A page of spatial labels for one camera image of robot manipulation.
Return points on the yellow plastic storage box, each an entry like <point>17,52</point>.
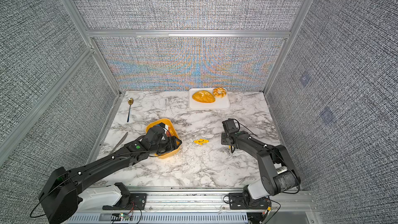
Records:
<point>171,127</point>

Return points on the oval golden bread loaf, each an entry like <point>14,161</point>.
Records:
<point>203,96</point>

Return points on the yellow clothespin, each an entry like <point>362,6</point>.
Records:
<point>198,142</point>
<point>203,141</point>

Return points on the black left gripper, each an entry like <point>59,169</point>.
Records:
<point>174,144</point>

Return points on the yellow clothespin centre lower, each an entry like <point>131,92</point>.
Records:
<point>198,142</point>

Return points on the white slotted cable duct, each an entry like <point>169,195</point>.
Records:
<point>159,218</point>

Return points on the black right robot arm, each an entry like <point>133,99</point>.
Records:
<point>277,170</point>

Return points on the iridescent gold blue spoon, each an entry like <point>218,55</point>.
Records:
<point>130,103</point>

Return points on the silver butter knife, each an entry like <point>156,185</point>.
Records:
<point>119,143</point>

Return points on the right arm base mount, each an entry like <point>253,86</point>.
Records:
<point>243,201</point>

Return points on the yellow clothespin centre upper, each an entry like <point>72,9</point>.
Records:
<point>203,141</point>

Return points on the white rectangular tray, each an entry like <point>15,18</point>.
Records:
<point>221,95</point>

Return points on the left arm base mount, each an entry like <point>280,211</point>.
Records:
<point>127,200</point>

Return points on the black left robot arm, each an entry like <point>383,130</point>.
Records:
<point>60,198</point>

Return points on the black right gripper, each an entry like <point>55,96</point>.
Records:
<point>223,138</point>

